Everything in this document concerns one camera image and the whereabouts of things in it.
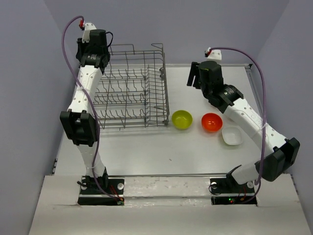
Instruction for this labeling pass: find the lime green bowl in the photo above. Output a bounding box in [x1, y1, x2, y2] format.
[172, 110, 193, 130]

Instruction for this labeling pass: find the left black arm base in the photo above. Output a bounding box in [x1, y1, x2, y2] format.
[77, 176, 125, 206]

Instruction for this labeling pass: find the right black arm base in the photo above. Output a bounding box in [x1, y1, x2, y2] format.
[208, 178, 257, 205]

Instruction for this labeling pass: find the orange bowl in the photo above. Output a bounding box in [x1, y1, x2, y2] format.
[201, 113, 223, 133]

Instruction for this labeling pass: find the grey wire dish rack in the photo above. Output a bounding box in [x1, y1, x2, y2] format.
[93, 43, 170, 130]

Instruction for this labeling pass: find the white square bowl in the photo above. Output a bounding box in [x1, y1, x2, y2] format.
[222, 127, 243, 146]

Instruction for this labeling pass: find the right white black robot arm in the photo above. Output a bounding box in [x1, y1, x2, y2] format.
[187, 61, 300, 192]

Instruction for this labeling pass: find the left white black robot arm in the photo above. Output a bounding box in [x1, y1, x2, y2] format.
[60, 23, 110, 193]

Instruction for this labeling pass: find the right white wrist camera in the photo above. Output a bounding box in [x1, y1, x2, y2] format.
[204, 47, 222, 61]

